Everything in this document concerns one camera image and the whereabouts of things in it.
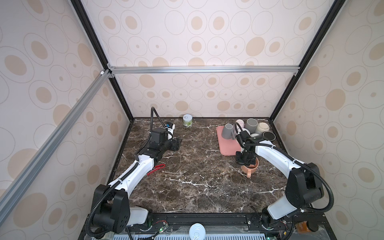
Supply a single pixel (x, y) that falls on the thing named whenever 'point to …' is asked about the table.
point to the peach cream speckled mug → (251, 169)
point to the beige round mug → (262, 127)
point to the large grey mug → (251, 125)
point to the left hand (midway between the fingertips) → (180, 136)
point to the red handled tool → (157, 167)
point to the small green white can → (187, 120)
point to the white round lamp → (197, 231)
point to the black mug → (269, 135)
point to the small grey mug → (228, 132)
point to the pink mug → (241, 123)
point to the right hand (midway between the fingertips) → (240, 163)
